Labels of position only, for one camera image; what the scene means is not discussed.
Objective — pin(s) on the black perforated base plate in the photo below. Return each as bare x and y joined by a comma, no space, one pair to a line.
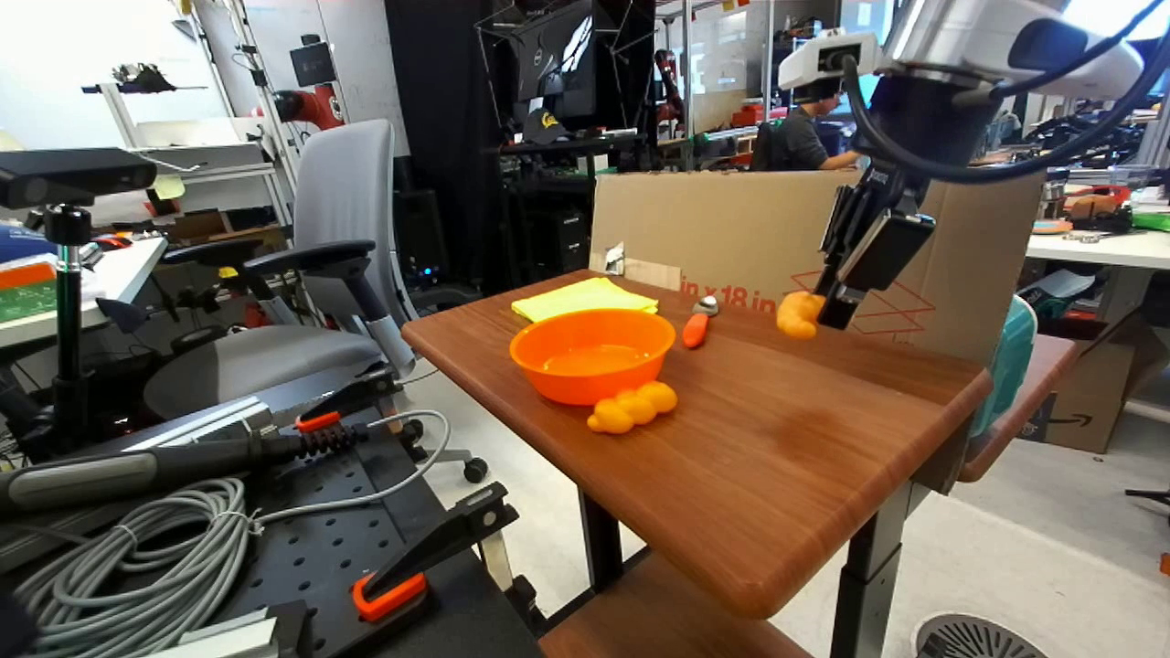
332,534

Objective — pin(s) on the white wall shelf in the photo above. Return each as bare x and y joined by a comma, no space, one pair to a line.
160,121

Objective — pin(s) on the large cardboard box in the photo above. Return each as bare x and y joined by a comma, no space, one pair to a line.
1099,388

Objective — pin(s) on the seated person in dark shirt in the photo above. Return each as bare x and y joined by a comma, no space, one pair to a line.
793,139

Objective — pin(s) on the brown cardboard panel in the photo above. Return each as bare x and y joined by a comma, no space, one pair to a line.
732,232

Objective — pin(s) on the yellow folded cloth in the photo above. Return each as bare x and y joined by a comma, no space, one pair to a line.
583,299

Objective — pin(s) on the glossy dark metal plate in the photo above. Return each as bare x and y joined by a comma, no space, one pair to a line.
260,367

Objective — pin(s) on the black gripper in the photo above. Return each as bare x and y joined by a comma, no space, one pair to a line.
926,129

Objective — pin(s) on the white side table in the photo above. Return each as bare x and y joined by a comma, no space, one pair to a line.
98,277

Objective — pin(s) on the orange and black clamp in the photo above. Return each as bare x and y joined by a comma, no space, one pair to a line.
414,576
320,422

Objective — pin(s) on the black round fan grill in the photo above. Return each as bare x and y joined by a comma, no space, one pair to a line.
974,642

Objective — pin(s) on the orange toy food piece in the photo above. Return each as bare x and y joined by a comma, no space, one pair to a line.
798,314

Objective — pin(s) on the white crumpled paper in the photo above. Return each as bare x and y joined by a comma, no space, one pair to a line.
614,256

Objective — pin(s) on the light grey office chair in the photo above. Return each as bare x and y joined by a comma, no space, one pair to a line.
350,194

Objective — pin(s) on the orange plastic bowl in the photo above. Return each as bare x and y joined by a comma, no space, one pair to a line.
592,367

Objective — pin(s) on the wooden lower shelf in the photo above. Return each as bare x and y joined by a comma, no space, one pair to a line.
659,623

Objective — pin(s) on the black equipment rack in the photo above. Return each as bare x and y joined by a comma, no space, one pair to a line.
561,76

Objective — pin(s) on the white desk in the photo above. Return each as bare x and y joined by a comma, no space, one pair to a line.
1099,249

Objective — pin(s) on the black table leg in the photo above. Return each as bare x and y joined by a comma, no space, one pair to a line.
599,534
881,572

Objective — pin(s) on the black camera stand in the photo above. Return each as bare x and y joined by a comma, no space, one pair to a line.
71,314

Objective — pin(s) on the teal object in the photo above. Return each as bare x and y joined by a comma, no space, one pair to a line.
1010,352

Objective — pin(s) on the yellow-orange lumpy toy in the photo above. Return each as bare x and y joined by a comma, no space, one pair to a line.
633,408

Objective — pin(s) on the black stereo camera bar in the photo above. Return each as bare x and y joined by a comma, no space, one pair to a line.
75,172

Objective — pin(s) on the red and black tool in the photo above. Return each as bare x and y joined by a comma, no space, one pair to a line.
313,95

